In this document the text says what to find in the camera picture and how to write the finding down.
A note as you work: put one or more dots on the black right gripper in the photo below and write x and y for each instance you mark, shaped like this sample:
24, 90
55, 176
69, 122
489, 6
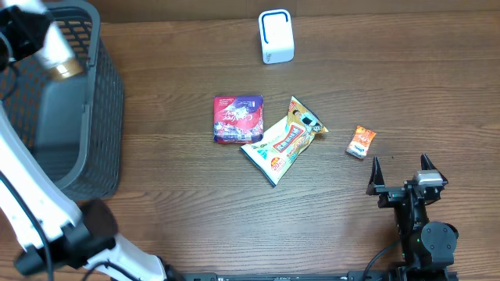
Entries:
390, 194

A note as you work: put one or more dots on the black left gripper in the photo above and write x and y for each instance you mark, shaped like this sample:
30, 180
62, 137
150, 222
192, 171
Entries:
22, 20

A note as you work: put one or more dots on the white bamboo print tube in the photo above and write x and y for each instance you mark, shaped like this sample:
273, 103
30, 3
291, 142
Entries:
55, 55

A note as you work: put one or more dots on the small orange packet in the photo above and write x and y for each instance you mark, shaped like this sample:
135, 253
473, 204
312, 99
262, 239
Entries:
360, 143

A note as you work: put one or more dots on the yellow snack bag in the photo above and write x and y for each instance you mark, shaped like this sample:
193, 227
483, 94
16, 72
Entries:
284, 141

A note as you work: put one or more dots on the red purple pad pack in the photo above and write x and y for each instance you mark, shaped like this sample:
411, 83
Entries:
238, 119

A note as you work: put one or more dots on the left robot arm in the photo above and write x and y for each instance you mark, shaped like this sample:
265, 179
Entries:
55, 231

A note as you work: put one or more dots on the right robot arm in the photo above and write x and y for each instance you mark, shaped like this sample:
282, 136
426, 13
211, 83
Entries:
427, 247

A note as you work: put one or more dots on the white barcode scanner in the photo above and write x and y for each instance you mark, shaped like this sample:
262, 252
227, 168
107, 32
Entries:
276, 36

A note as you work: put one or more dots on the dark grey plastic basket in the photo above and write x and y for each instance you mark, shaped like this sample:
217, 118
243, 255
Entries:
73, 127

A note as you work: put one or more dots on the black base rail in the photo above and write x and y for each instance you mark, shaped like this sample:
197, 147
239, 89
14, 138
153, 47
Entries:
349, 276

